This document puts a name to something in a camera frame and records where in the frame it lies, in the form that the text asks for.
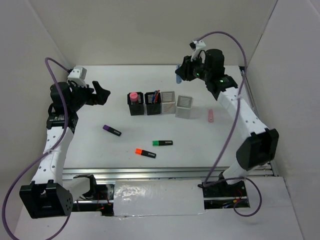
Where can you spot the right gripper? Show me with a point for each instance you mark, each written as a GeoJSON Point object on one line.
{"type": "Point", "coordinates": [185, 71]}

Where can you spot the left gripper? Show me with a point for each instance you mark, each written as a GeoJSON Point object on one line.
{"type": "Point", "coordinates": [100, 98]}

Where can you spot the blue eraser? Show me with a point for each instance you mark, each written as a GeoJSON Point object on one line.
{"type": "Point", "coordinates": [178, 78]}

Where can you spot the purple highlighter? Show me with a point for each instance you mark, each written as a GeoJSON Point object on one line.
{"type": "Point", "coordinates": [111, 130]}

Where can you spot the pink capped pen tube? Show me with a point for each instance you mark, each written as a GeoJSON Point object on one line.
{"type": "Point", "coordinates": [134, 98]}

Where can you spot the blue ballpoint pen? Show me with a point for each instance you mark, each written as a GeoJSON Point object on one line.
{"type": "Point", "coordinates": [153, 98]}

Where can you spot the pink eraser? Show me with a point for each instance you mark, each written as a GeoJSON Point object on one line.
{"type": "Point", "coordinates": [210, 116]}

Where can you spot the green highlighter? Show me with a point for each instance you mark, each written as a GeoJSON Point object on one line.
{"type": "Point", "coordinates": [162, 143]}

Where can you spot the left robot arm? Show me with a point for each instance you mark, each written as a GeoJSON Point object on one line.
{"type": "Point", "coordinates": [46, 195]}

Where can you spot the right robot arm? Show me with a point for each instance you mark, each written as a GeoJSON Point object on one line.
{"type": "Point", "coordinates": [259, 142]}

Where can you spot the white container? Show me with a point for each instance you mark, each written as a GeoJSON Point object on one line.
{"type": "Point", "coordinates": [168, 97]}
{"type": "Point", "coordinates": [183, 107]}

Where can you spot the white container far right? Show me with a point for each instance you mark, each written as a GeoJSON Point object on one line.
{"type": "Point", "coordinates": [183, 107]}

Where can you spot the black container far left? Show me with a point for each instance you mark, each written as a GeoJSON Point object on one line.
{"type": "Point", "coordinates": [136, 109]}

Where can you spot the black container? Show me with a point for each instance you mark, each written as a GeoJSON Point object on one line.
{"type": "Point", "coordinates": [152, 109]}
{"type": "Point", "coordinates": [136, 109]}

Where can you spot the orange highlighter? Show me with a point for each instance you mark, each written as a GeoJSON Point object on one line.
{"type": "Point", "coordinates": [145, 153]}

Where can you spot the white front cover plate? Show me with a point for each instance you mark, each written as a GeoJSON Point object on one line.
{"type": "Point", "coordinates": [158, 198]}

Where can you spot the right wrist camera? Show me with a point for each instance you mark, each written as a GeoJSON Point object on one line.
{"type": "Point", "coordinates": [197, 46]}

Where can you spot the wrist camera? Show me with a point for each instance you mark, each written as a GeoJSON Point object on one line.
{"type": "Point", "coordinates": [197, 46]}
{"type": "Point", "coordinates": [78, 75]}

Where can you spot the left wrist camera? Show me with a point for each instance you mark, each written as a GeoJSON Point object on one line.
{"type": "Point", "coordinates": [78, 75]}

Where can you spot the aluminium front rail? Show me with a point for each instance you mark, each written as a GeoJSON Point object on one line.
{"type": "Point", "coordinates": [157, 173]}

